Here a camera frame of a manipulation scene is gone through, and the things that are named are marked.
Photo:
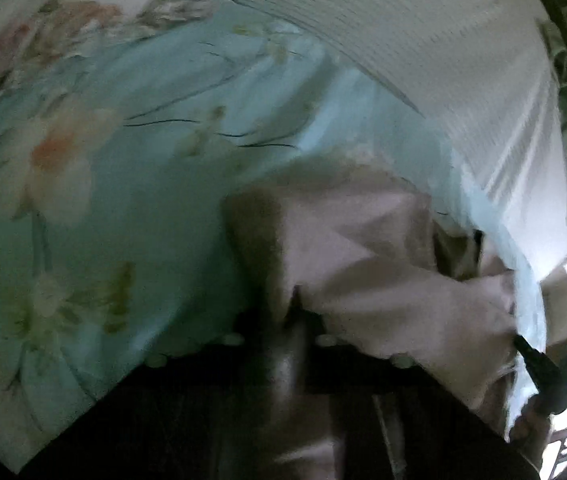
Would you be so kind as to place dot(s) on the person's right hand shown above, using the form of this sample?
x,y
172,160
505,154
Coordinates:
x,y
528,427

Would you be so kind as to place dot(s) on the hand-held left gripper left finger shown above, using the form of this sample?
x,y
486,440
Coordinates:
x,y
213,385

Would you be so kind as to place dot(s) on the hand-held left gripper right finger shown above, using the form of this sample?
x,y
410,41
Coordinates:
x,y
358,390

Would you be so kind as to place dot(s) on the beige small garment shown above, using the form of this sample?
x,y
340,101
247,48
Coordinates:
x,y
363,250

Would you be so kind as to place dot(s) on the light blue floral bedsheet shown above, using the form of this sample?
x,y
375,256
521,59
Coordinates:
x,y
138,220

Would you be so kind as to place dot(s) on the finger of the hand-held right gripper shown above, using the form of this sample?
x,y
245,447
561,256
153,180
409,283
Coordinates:
x,y
543,375

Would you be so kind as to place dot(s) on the white striped cloth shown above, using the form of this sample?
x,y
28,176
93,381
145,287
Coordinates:
x,y
443,60

